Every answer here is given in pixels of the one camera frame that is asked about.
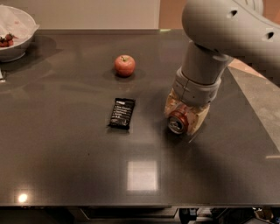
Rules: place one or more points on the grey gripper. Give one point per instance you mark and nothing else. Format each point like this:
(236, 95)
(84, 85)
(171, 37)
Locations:
(194, 91)

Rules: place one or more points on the white napkin in bowl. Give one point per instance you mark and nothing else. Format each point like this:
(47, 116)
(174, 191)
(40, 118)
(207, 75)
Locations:
(16, 22)

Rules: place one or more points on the red apple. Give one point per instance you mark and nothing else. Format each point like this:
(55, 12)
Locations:
(124, 65)

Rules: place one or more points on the white bowl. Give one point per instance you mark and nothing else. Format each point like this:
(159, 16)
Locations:
(16, 51)

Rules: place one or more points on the red coke can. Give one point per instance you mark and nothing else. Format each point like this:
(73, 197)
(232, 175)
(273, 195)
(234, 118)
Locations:
(177, 122)

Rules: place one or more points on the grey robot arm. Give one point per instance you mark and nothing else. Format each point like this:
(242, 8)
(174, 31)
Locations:
(219, 31)

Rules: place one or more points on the black snack bar wrapper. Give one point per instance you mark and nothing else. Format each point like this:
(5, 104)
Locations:
(121, 114)

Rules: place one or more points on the red strawberries in bowl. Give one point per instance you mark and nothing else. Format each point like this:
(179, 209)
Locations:
(7, 41)

